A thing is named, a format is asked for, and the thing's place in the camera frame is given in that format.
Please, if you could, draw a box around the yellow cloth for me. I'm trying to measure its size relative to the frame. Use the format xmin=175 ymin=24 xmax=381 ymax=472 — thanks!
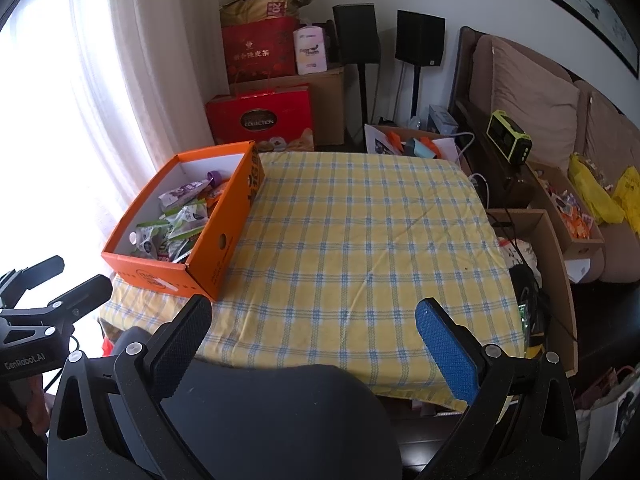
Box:
xmin=568 ymin=152 xmax=626 ymax=226

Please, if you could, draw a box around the red cookie gift box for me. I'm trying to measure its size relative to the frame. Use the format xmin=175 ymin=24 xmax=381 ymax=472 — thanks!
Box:
xmin=206 ymin=85 xmax=316 ymax=153

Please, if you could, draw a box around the person's left hand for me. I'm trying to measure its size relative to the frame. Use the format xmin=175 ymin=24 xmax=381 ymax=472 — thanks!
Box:
xmin=25 ymin=392 xmax=53 ymax=436

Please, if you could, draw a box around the purple cap drink pouch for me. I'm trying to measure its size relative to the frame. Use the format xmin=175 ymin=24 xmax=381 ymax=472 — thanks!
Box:
xmin=159 ymin=171 xmax=223 ymax=211

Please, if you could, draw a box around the orange cardboard box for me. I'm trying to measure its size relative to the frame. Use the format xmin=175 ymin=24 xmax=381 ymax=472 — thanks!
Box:
xmin=101 ymin=140 xmax=266 ymax=302

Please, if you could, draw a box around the yellow plastic bag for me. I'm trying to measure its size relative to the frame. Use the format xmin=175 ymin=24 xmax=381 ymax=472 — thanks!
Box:
xmin=612 ymin=165 xmax=640 ymax=236

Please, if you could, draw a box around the white charging cable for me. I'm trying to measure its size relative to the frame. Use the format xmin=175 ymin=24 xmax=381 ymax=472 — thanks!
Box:
xmin=452 ymin=131 xmax=490 ymax=196

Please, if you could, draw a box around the brown sofa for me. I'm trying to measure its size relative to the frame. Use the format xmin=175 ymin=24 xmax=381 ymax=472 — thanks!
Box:
xmin=447 ymin=26 xmax=640 ymax=283

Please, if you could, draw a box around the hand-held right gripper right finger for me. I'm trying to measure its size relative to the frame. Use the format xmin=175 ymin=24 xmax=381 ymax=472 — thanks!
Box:
xmin=415 ymin=297 xmax=583 ymax=480

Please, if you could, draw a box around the green edged brownie packet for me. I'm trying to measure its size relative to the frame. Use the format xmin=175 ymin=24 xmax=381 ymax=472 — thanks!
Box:
xmin=165 ymin=202 xmax=208 ymax=233

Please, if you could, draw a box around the white flap cardboard box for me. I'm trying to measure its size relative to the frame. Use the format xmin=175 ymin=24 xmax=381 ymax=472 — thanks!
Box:
xmin=364 ymin=122 xmax=471 ymax=173

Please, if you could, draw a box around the yellow plaid tablecloth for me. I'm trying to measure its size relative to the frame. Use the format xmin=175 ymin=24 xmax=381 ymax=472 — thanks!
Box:
xmin=99 ymin=151 xmax=527 ymax=406

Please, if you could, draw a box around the small green white packet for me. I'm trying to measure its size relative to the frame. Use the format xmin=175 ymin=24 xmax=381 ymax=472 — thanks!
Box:
xmin=132 ymin=222 xmax=173 ymax=256

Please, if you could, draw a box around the orange teal device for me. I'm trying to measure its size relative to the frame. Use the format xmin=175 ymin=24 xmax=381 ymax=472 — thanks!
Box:
xmin=387 ymin=131 xmax=444 ymax=160

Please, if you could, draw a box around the black speaker on stand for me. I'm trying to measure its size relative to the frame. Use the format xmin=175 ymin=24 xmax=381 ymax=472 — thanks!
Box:
xmin=332 ymin=3 xmax=381 ymax=126
xmin=395 ymin=10 xmax=446 ymax=121

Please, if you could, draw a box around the red gift bag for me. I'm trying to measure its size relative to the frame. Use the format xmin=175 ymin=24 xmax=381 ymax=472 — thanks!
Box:
xmin=221 ymin=16 xmax=301 ymax=86

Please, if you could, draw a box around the lime green power station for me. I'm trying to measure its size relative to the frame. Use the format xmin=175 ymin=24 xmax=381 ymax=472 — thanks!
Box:
xmin=486 ymin=110 xmax=533 ymax=166

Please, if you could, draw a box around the grey blue carton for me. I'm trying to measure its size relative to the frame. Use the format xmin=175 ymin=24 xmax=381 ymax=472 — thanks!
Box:
xmin=428 ymin=105 xmax=459 ymax=136

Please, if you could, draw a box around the white tissue pack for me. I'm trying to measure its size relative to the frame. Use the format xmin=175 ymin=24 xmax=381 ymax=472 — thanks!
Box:
xmin=293 ymin=25 xmax=329 ymax=76

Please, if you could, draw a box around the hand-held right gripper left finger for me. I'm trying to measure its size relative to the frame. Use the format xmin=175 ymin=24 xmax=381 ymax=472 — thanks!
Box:
xmin=46 ymin=294 xmax=213 ymax=480

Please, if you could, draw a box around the white sheer curtain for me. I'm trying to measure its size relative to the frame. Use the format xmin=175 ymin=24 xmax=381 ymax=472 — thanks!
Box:
xmin=0 ymin=0 xmax=216 ymax=281

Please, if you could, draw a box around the large green white seaweed packet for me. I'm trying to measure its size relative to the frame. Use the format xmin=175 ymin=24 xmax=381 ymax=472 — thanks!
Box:
xmin=165 ymin=230 xmax=201 ymax=263

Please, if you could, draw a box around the orange snack packet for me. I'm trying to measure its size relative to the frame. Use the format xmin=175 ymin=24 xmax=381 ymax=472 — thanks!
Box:
xmin=200 ymin=182 xmax=233 ymax=211

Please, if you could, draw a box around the brown printed gift bag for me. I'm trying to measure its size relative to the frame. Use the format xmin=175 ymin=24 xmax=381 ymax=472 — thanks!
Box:
xmin=220 ymin=0 xmax=316 ymax=27

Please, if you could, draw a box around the white plastic bag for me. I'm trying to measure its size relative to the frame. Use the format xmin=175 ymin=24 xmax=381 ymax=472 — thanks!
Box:
xmin=497 ymin=237 xmax=543 ymax=281

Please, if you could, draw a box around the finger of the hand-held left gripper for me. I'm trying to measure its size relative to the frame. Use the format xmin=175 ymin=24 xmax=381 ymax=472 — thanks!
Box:
xmin=0 ymin=274 xmax=114 ymax=346
xmin=0 ymin=255 xmax=66 ymax=306

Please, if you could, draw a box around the white paper shopping bag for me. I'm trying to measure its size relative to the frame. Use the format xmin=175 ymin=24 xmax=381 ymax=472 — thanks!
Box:
xmin=575 ymin=365 xmax=640 ymax=461

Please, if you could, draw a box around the open brown cardboard box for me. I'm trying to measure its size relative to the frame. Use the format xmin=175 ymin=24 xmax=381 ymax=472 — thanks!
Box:
xmin=485 ymin=207 xmax=580 ymax=376

